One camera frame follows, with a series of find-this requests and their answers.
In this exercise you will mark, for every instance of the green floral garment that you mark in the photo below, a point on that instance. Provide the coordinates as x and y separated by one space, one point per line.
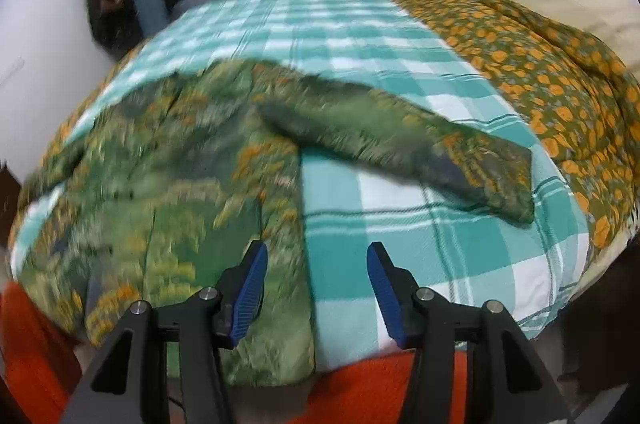
200 184

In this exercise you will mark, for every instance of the orange red cloth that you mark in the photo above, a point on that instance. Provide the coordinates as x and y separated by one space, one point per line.
35 354

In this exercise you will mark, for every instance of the orange floral quilt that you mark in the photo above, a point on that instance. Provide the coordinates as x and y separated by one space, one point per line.
540 74

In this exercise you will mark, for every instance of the teal checked blanket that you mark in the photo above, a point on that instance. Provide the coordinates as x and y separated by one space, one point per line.
350 54

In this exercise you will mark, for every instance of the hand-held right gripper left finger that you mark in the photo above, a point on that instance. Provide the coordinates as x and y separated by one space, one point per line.
249 291

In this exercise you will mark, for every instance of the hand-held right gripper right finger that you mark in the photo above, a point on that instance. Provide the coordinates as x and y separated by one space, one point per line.
385 291

